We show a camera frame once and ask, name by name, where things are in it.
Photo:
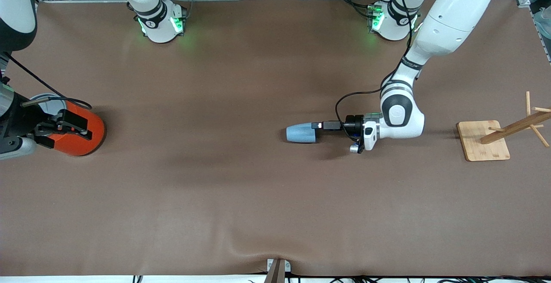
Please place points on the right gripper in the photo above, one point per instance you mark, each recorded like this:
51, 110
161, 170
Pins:
23, 120

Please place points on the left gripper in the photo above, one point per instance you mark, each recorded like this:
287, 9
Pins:
354, 124

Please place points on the blue cup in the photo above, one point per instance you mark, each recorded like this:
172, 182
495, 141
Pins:
299, 133

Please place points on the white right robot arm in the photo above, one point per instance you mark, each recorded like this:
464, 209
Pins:
153, 16

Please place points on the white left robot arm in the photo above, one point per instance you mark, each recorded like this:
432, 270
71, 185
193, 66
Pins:
452, 16

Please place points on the wooden cup rack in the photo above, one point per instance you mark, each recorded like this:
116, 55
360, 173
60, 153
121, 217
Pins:
482, 147

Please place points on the orange can grey lid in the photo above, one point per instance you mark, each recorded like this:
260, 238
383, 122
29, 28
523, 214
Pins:
92, 134

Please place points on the brown table cover cloth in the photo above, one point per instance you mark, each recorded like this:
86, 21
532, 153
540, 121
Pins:
275, 209

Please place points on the metal table edge bracket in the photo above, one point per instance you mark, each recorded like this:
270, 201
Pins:
277, 270

